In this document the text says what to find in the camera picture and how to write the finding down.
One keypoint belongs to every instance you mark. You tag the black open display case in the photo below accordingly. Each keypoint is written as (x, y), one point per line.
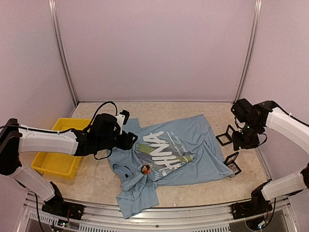
(226, 138)

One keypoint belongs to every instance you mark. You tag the light blue printed t-shirt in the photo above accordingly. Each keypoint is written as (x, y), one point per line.
(180, 152)

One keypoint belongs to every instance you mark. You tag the aluminium corner post left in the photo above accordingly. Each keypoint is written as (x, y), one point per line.
(61, 51)

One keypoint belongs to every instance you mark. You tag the yellow plastic bin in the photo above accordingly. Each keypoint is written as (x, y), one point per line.
(57, 164)

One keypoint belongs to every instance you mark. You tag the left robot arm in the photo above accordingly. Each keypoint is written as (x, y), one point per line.
(104, 131)

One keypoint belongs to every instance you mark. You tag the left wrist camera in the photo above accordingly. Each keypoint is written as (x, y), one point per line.
(122, 117)

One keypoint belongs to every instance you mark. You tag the black display case with brooch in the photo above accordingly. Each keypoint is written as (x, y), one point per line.
(230, 162)

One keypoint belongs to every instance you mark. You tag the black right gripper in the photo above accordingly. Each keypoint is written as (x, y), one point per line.
(238, 142)

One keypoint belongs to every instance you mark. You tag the aluminium table front rail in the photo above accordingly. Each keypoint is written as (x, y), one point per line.
(108, 218)

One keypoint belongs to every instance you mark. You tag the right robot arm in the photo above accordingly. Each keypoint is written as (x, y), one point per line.
(283, 139)

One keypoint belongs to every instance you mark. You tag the aluminium corner post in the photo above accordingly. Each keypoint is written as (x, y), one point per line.
(250, 49)
(61, 51)

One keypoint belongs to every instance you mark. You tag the aluminium corner post right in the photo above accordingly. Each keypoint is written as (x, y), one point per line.
(250, 49)

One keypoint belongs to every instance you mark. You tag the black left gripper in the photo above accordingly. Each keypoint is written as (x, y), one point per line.
(127, 144)

